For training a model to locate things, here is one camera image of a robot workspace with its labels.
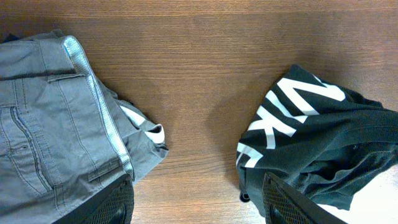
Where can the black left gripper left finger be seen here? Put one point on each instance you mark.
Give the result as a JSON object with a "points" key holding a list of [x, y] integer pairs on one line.
{"points": [[113, 204]]}

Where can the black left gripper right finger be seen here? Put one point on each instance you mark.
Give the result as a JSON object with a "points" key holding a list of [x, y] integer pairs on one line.
{"points": [[285, 205]]}

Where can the dark green t-shirt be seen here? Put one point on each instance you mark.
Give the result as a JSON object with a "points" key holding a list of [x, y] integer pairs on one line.
{"points": [[324, 140]]}

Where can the grey folded trousers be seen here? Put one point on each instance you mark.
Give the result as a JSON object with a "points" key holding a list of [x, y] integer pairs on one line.
{"points": [[64, 135]]}

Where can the navy folded garment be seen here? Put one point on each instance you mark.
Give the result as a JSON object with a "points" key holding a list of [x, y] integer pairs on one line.
{"points": [[10, 38]]}

